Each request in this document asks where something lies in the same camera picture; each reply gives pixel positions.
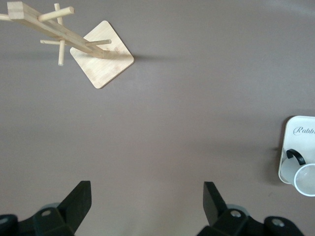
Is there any wooden mug tree stand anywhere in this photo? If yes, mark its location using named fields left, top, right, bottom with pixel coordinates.
left=0, top=1, right=135, bottom=89

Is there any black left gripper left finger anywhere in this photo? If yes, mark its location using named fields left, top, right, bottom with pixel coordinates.
left=0, top=180, right=93, bottom=236

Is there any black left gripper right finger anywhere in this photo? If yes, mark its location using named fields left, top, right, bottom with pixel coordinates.
left=198, top=181, right=302, bottom=236

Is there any white smiley mug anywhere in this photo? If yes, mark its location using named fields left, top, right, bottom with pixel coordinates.
left=281, top=148, right=315, bottom=197

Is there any beige rectangular tray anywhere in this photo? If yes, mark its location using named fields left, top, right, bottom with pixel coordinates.
left=278, top=115, right=315, bottom=184

